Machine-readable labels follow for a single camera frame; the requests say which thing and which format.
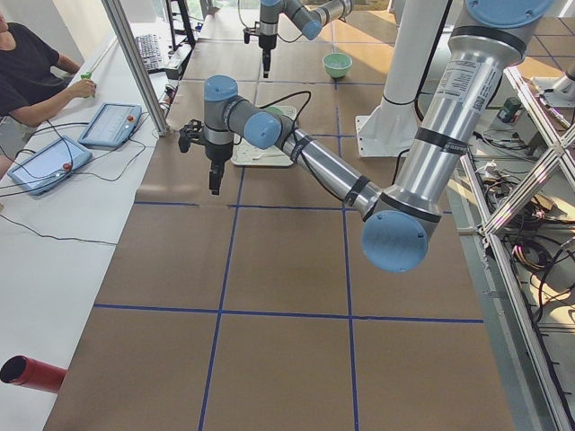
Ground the red cylinder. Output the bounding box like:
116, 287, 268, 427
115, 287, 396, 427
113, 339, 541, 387
1, 356, 66, 393

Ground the aluminium frame post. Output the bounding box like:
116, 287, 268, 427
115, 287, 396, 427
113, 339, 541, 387
102, 0, 171, 136

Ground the white plastic spoon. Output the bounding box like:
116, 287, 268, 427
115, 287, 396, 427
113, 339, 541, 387
252, 154, 283, 162

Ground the green bowl with ice cubes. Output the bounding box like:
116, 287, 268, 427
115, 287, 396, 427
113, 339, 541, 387
323, 53, 353, 79

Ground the blue teach pendant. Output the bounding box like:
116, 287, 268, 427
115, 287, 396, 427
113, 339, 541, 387
77, 102, 142, 149
7, 136, 93, 196

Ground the seated person black shirt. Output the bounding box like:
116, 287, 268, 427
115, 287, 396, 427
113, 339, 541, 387
0, 11, 97, 179

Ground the near blue teach pendant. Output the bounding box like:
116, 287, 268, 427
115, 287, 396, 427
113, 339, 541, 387
7, 136, 93, 196

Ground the aluminium side frame rail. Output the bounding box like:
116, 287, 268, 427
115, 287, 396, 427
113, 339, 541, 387
448, 60, 574, 430

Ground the far blue teach pendant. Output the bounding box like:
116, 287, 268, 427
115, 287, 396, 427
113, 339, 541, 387
77, 102, 142, 149

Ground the black keyboard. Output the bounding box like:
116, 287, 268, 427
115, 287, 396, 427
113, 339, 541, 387
135, 34, 164, 74

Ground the cream bear tray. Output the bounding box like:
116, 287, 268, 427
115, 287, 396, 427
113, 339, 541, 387
231, 104, 297, 167

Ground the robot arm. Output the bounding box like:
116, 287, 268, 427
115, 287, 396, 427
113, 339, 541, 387
253, 0, 354, 78
200, 1, 550, 273

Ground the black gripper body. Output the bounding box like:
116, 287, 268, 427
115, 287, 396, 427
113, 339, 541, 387
259, 33, 277, 52
205, 143, 233, 169

